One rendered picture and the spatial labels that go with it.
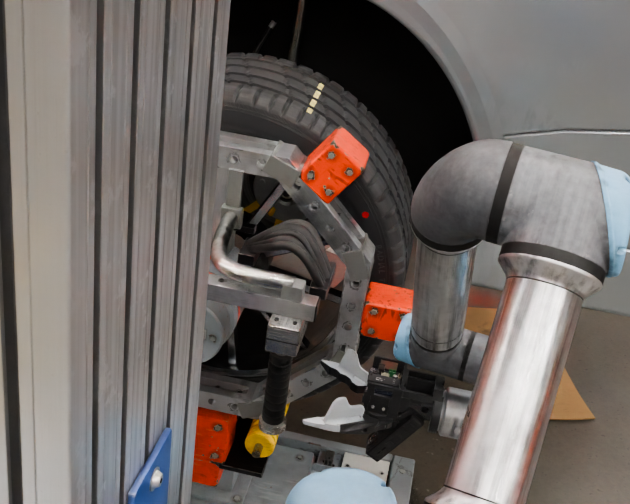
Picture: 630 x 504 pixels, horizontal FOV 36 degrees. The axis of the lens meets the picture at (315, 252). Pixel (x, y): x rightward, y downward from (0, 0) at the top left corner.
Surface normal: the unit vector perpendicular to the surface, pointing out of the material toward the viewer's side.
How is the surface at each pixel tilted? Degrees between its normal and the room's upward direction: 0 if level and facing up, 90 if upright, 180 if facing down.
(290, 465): 0
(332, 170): 90
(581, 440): 0
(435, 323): 117
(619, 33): 90
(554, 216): 50
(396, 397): 91
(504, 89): 90
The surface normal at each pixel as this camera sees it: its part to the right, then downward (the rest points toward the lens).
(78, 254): 0.97, 0.22
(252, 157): -0.18, 0.48
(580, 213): -0.09, -0.11
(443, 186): -0.80, -0.02
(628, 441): 0.12, -0.86
